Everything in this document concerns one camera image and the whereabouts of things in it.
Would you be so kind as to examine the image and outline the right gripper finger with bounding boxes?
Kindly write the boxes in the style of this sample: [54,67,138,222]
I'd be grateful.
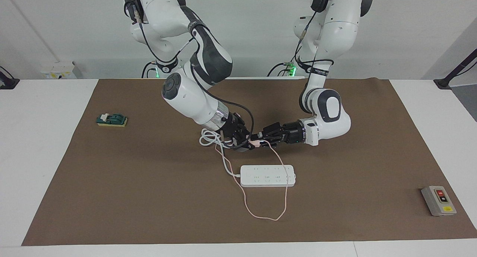
[227,136,246,150]
[240,130,258,152]

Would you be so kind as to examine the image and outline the white power strip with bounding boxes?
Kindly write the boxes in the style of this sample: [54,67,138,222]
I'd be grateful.
[240,165,296,187]

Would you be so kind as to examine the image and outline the pink charging cable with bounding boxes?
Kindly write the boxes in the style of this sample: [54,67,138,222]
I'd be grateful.
[215,139,290,222]

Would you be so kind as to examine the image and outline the brown table mat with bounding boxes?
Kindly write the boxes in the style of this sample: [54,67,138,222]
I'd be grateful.
[21,77,477,246]

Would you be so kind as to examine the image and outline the black clamp stand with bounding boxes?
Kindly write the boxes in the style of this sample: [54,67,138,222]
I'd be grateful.
[433,48,477,90]
[0,66,20,90]

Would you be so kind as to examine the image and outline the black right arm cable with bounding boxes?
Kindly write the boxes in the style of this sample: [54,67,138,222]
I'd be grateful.
[127,4,256,150]

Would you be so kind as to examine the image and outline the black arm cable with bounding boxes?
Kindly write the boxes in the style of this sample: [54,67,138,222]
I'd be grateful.
[127,4,256,150]
[294,9,334,73]

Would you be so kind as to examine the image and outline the white power strip cable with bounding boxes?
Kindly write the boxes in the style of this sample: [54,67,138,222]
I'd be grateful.
[199,128,242,178]

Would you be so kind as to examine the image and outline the black base power cable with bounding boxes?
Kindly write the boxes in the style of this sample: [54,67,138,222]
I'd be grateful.
[266,62,296,78]
[141,61,159,79]

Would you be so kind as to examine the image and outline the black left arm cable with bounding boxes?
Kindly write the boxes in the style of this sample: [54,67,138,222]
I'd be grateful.
[294,9,334,73]

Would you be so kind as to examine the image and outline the green knife switch board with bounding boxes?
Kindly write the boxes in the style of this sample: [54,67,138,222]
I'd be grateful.
[96,113,128,127]

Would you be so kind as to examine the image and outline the grey on-off switch box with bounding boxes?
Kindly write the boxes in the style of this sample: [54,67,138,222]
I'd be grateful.
[421,185,457,217]

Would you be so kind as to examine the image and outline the white wall socket box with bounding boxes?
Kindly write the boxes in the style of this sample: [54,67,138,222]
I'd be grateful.
[40,61,78,79]

